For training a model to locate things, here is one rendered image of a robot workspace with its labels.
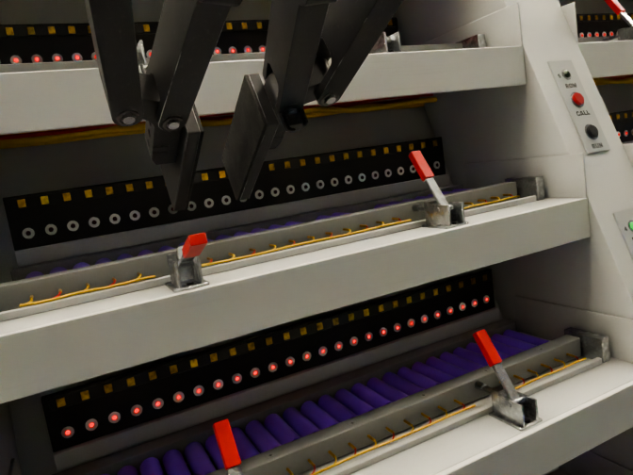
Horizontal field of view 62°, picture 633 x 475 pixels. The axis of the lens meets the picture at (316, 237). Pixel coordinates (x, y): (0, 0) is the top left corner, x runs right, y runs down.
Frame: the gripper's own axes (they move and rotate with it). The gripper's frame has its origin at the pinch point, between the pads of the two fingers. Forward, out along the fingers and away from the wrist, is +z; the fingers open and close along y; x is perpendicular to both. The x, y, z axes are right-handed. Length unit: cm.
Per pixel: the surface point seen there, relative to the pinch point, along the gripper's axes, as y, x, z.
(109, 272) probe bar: -4.8, 3.3, 21.7
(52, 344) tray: -9.7, -2.8, 17.2
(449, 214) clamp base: 26.2, -0.2, 16.3
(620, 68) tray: 63, 14, 15
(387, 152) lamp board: 32.5, 15.0, 28.9
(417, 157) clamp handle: 26.9, 7.3, 17.6
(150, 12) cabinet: 8, 41, 30
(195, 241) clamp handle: 0.2, -0.3, 10.5
